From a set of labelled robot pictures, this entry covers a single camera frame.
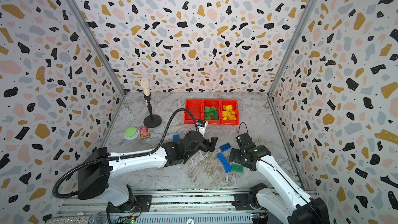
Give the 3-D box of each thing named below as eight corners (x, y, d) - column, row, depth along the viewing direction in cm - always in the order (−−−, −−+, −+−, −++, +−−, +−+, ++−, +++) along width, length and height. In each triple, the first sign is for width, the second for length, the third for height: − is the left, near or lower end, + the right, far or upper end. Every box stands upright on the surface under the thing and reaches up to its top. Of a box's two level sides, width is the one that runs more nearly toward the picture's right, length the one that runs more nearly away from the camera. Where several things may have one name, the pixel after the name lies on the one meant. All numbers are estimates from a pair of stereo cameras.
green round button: (124, 139, 98) (122, 137, 95) (128, 129, 103) (126, 126, 101) (137, 139, 98) (135, 137, 96) (140, 129, 103) (139, 126, 101)
